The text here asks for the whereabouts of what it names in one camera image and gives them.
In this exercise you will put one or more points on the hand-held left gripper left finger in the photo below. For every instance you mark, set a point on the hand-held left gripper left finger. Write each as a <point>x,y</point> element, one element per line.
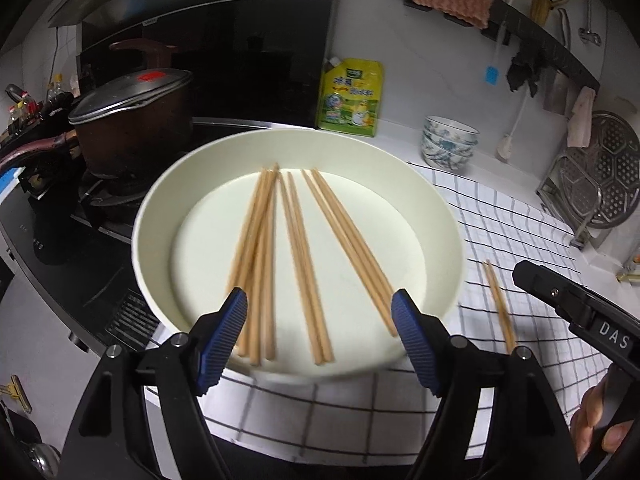
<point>222,340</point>

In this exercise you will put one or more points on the metal pot lid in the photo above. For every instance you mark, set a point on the metal pot lid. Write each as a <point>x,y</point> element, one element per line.
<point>130,92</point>

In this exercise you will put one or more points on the black wall rail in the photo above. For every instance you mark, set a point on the black wall rail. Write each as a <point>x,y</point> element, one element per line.
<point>540,25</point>

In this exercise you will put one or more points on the metal hanging utensil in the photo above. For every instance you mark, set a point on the metal hanging utensil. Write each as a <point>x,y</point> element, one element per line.
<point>565,27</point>
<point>590,35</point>

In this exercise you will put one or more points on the floral ceramic bowl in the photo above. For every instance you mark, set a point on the floral ceramic bowl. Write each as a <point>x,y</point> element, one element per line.
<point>445,150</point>
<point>445,161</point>
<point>452,132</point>

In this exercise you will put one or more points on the white black checked cloth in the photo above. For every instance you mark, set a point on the white black checked cloth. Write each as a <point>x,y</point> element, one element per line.
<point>500,220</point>

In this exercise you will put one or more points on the blue square tag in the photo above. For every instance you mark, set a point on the blue square tag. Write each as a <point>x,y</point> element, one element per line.
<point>492,75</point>

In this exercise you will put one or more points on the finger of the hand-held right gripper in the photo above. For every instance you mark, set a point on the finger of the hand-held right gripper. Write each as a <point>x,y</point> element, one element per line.
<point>545,282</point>

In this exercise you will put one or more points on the long bamboo chopstick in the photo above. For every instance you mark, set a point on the long bamboo chopstick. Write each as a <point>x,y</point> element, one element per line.
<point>501,305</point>
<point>495,305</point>

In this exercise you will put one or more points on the brass fitting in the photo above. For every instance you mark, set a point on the brass fitting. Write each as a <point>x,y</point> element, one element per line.
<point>629,271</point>

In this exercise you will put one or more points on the stainless steel rack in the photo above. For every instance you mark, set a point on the stainless steel rack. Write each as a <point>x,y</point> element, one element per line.
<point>595,232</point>

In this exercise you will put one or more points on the yellow seasoning pouch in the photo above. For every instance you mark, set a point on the yellow seasoning pouch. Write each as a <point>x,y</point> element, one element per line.
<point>350,100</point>

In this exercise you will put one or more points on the perforated metal steamer plate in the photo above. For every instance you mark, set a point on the perforated metal steamer plate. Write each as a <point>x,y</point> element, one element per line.
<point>610,175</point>

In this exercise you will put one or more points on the brown cooking pot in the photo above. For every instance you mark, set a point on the brown cooking pot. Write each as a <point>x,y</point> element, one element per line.
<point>135,140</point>

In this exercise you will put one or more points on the black gas cooktop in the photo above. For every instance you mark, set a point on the black gas cooktop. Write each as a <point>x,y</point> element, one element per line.
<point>60,280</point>

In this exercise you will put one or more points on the bunch of wooden chopsticks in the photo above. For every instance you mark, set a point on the bunch of wooden chopsticks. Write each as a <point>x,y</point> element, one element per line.
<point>302,270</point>

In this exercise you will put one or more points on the black hanging cloth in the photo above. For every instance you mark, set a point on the black hanging cloth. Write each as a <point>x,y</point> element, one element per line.
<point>525,70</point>

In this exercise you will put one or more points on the blue plastic item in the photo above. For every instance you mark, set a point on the blue plastic item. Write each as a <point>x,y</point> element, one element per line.
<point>7,180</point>

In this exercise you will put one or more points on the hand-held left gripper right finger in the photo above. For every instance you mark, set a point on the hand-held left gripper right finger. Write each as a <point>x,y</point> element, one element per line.
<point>417,345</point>

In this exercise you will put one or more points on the cream plastic basin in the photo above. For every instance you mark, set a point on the cream plastic basin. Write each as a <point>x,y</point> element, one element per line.
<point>380,210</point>

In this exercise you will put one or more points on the pale pink rag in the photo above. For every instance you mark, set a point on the pale pink rag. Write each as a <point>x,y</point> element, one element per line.
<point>580,120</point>

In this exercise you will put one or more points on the person's right hand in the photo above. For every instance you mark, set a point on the person's right hand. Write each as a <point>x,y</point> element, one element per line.
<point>587,420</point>

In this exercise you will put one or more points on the condiment bottle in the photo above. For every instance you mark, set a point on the condiment bottle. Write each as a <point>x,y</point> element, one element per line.
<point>21,112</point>
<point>55,89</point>

